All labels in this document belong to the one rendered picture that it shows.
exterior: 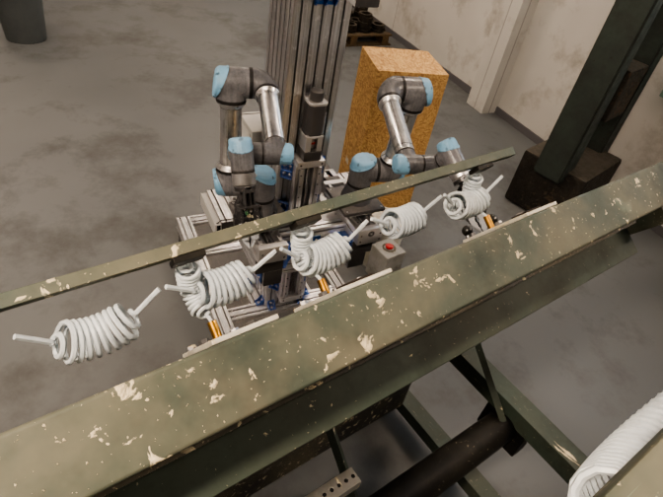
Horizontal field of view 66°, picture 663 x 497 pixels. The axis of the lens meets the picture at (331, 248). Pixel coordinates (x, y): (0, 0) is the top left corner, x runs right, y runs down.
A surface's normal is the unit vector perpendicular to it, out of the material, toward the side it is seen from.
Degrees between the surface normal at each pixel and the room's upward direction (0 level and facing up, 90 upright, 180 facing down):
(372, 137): 90
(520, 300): 34
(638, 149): 90
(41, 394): 0
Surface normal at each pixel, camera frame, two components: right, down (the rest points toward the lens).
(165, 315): 0.15, -0.75
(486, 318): 0.44, -0.28
